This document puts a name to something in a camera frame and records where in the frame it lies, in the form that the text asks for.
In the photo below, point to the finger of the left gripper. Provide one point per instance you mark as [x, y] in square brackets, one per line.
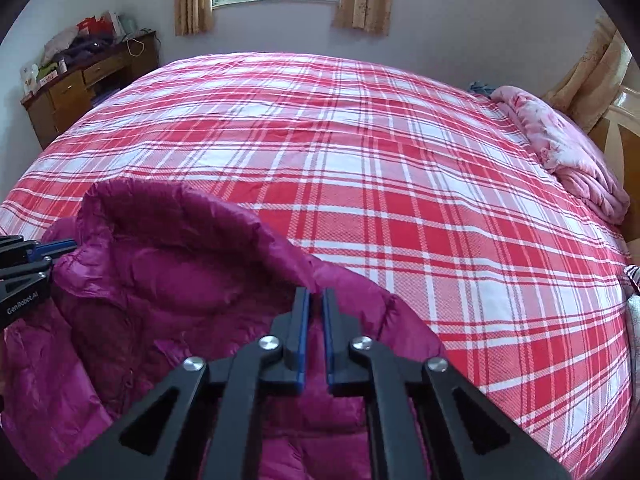
[52, 250]

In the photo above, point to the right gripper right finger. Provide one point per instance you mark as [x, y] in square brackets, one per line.
[425, 419]

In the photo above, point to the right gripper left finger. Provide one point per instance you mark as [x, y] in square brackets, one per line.
[203, 420]

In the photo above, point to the magenta puffer jacket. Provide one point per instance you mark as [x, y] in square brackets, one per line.
[161, 272]

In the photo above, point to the brown wooden desk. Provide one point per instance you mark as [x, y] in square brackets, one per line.
[61, 102]

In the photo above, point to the clutter pile on desk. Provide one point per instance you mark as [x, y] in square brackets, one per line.
[76, 44]

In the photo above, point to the red plaid bed cover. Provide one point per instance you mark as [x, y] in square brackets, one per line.
[431, 193]

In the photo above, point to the striped pillow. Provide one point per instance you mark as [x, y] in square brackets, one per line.
[632, 272]

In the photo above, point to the pink floral folded blanket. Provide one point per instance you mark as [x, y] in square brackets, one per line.
[566, 152]

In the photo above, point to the wooden headboard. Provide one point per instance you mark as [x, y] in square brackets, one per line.
[617, 136]

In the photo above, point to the beige curtain by headboard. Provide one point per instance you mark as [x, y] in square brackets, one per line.
[591, 85]

